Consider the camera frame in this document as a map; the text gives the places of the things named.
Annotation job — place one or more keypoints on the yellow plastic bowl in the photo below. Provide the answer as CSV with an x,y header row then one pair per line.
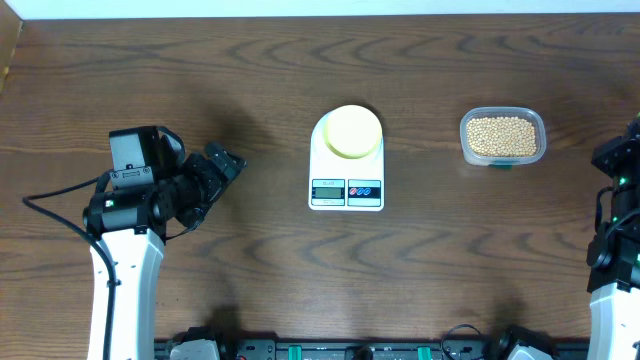
x,y
352,132

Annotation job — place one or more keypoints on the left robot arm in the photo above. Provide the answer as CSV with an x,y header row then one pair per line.
x,y
130,224

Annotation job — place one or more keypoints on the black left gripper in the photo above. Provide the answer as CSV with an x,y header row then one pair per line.
x,y
213,182

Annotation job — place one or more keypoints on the white digital kitchen scale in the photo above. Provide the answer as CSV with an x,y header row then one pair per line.
x,y
342,184

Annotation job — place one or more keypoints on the green tape label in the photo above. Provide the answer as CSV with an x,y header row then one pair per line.
x,y
504,167

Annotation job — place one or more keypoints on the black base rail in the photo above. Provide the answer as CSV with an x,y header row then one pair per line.
x,y
460,342

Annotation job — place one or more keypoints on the clear plastic bean container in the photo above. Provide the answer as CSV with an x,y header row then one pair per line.
x,y
525,113

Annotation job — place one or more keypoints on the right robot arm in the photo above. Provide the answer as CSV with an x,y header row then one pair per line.
x,y
613,253

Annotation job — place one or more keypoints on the pile of dried soybeans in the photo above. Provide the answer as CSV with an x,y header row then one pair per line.
x,y
501,137

